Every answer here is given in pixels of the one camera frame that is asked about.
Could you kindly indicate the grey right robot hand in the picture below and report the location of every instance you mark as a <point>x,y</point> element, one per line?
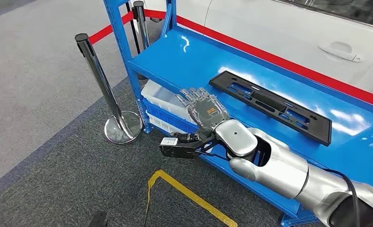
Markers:
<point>207,109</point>

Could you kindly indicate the black plastic frame part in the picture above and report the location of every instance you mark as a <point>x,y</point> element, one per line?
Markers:
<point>321,131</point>

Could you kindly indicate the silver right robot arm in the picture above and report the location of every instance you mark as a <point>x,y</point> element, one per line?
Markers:
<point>283,169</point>

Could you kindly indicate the blue metal shelf rack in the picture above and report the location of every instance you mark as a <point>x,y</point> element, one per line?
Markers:
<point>189,62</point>

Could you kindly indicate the black robot foot part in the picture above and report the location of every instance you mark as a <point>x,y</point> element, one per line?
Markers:
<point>98,219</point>

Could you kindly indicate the blue plastic tray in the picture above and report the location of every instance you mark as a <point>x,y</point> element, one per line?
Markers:
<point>167,117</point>

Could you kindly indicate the long red barrier belt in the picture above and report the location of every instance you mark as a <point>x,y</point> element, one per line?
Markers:
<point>268,58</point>

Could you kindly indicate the short red barrier belt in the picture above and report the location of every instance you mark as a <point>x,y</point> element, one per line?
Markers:
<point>108,30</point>

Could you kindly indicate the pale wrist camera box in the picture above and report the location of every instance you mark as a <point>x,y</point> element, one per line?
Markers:
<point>169,142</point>

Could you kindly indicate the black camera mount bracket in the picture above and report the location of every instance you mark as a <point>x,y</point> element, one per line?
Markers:
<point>180,152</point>

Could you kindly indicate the chrome stanchion post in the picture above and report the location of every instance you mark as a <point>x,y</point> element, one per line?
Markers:
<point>141,25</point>
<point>98,72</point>

